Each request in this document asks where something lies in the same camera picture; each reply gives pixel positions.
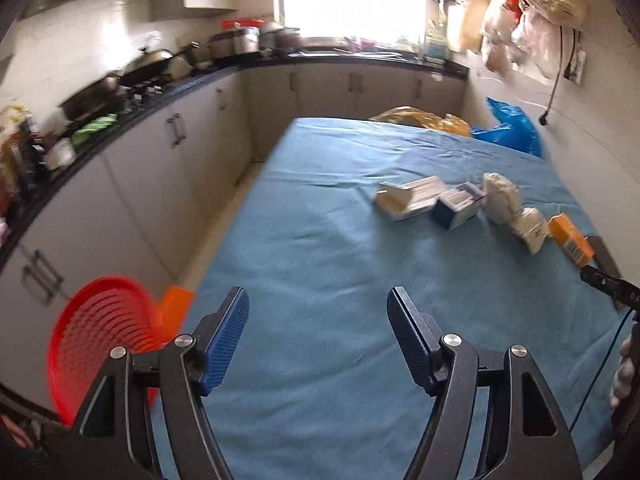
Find gas stove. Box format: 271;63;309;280
125;80;171;101

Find cluster of condiment bottles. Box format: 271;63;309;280
0;105;51;201

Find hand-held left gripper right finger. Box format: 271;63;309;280
387;286;583;480

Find black power cable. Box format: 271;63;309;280
539;25;576;126

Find grey kitchen base cabinets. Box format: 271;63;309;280
0;60;468;411

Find yellow plastic bag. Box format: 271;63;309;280
369;106;473;137

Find green cloth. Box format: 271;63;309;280
72;114;118;143

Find red plastic basket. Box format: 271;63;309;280
46;275;166;428

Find person's right hand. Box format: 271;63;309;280
610;335;637;411

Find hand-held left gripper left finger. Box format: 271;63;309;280
65;286;251;480

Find stack of cooking pots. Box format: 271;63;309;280
260;22;303;53

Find window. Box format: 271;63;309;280
280;0;436;46

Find white printed plastic bag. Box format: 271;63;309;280
510;206;551;253

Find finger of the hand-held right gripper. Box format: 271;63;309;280
580;266;626;301

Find wall socket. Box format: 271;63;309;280
562;45;586;83

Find hanging plastic bags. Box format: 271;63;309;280
480;0;588;81

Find blue white cardboard box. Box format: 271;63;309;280
431;182;487;232

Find beige hanging bag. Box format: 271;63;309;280
447;0;491;53

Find black wok with lid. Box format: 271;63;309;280
120;47;176;86

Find black frying pan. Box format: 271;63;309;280
57;75;126;118

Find blue white carton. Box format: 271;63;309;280
424;17;447;63

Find blue table cloth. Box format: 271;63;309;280
150;117;631;480

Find blue plastic bag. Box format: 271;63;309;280
470;97;543;157

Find orange medicine box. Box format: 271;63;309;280
548;212;596;267

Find orange plastic object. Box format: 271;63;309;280
157;285;196;356

